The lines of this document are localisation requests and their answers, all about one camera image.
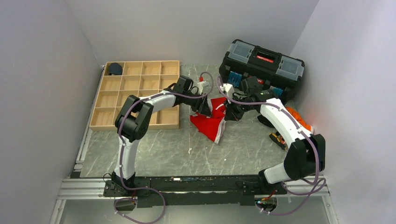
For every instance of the dark blue rolled garment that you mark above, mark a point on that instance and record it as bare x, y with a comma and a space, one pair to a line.
115, 69

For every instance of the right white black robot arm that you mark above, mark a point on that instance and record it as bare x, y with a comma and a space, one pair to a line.
306, 151

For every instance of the black toolbox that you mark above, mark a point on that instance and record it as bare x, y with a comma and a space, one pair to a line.
243, 60

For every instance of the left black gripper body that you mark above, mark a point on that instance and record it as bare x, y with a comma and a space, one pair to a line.
194, 103

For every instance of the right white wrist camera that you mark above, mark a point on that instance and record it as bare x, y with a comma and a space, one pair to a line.
228, 89

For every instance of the yellow black screwdriver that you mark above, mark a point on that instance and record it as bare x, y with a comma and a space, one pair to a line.
279, 140

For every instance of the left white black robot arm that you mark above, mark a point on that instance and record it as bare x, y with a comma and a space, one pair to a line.
133, 121

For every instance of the wooden compartment tray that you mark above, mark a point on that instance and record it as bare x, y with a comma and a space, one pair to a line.
139, 78

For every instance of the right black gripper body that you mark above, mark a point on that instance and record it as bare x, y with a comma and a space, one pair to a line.
238, 109

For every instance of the orange garment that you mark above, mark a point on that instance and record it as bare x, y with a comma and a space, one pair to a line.
298, 118

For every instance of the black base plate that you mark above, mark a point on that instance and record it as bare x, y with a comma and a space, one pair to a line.
244, 190

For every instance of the red white underwear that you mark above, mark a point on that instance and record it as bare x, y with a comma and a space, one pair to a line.
212, 127

